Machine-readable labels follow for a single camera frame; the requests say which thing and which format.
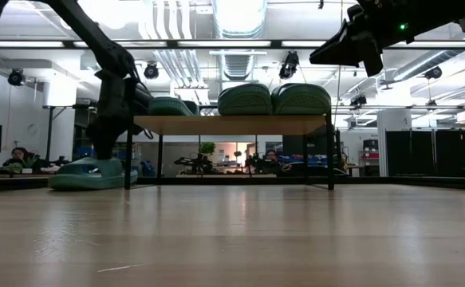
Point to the round green potted plant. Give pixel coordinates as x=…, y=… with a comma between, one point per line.
x=207, y=148

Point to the green rubber slide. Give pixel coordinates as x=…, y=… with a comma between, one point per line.
x=244, y=101
x=168, y=107
x=76, y=181
x=302, y=101

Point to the small green desk plant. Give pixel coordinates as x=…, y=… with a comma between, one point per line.
x=16, y=167

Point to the wooden shelf with black frame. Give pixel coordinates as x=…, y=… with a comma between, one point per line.
x=228, y=124

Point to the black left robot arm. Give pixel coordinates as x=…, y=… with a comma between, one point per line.
x=96, y=44

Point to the black aluminium rig frame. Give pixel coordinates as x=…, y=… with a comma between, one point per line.
x=415, y=182

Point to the black background rig frame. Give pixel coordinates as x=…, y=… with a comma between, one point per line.
x=50, y=131

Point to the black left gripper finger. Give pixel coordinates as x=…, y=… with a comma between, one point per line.
x=106, y=145

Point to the black partition screens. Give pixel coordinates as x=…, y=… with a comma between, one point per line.
x=423, y=153

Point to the person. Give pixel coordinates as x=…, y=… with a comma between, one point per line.
x=274, y=157
x=18, y=153

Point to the shelf unit with red boxes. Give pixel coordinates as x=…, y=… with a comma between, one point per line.
x=369, y=155

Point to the black ceiling spotlight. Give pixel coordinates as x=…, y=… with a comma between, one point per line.
x=16, y=77
x=151, y=71
x=433, y=73
x=358, y=100
x=288, y=69

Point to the rack with blue bins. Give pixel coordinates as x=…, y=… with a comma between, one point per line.
x=308, y=160

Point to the black overhead bar with lights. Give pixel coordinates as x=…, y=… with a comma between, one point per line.
x=172, y=44

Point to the blue chair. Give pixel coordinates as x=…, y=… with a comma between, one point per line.
x=148, y=168

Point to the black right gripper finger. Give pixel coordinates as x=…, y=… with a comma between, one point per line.
x=340, y=49

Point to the black background robot arm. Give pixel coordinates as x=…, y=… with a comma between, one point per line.
x=256, y=162
x=194, y=164

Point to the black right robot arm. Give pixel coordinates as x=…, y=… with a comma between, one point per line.
x=435, y=16

